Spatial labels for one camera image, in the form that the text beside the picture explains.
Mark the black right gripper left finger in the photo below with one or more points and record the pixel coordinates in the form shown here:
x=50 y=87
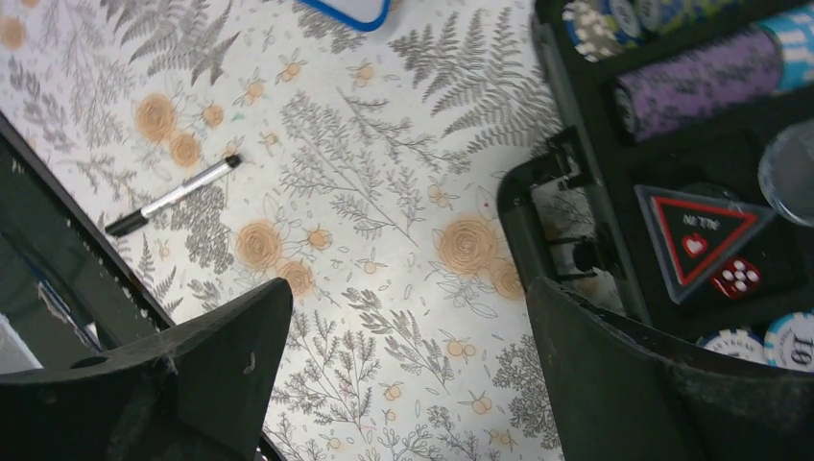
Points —
x=196 y=391

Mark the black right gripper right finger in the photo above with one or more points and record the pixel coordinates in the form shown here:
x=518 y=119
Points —
x=621 y=390

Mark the silver black marker pen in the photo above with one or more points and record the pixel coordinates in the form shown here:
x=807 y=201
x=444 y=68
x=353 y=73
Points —
x=142 y=216

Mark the blue framed whiteboard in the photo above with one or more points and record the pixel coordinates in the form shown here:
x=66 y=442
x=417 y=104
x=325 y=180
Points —
x=360 y=15

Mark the red dice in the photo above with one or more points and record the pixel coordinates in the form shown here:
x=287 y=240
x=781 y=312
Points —
x=737 y=278

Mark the triangular black red dealer button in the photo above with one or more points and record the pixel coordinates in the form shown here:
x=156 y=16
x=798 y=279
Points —
x=694 y=233

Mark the floral patterned table mat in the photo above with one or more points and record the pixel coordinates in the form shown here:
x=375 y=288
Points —
x=368 y=182

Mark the black poker chip case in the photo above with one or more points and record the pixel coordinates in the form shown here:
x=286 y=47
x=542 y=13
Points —
x=590 y=154

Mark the purple poker chip stack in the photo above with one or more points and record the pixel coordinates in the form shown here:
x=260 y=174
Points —
x=663 y=96

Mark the blue white poker chip stack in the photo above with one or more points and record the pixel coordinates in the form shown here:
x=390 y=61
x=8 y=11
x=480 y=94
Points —
x=792 y=33

